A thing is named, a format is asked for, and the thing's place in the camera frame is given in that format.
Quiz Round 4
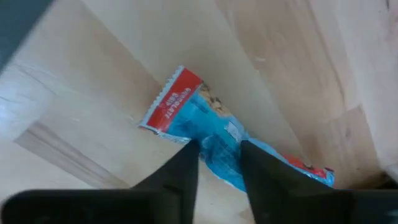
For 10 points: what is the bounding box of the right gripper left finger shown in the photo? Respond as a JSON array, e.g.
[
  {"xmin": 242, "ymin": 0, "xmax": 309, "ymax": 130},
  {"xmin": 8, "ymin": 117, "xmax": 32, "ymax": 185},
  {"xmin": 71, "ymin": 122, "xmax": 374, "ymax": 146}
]
[{"xmin": 132, "ymin": 139, "xmax": 200, "ymax": 224}]

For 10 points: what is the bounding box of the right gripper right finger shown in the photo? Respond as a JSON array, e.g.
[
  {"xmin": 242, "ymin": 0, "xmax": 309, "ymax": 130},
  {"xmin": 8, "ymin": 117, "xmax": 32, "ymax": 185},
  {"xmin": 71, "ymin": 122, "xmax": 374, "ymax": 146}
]
[{"xmin": 241, "ymin": 139, "xmax": 354, "ymax": 224}]

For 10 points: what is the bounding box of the blue red granola bar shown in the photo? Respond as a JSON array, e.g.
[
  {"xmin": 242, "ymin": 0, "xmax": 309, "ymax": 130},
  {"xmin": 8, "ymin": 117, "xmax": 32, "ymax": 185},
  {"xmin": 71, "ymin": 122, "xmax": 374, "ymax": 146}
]
[{"xmin": 138, "ymin": 65, "xmax": 336, "ymax": 192}]

